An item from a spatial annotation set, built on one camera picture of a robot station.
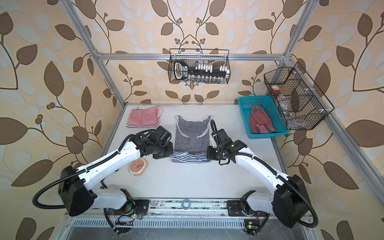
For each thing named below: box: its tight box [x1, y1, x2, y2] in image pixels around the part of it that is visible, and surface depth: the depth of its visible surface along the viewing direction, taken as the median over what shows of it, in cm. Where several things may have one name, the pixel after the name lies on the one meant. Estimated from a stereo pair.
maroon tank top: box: [250, 105, 276, 134], surface depth 107 cm
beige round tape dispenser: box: [128, 157, 149, 177], surface depth 86 cm
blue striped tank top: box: [170, 115, 212, 163], surface depth 101 cm
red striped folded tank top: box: [126, 106, 163, 128], surface depth 110 cm
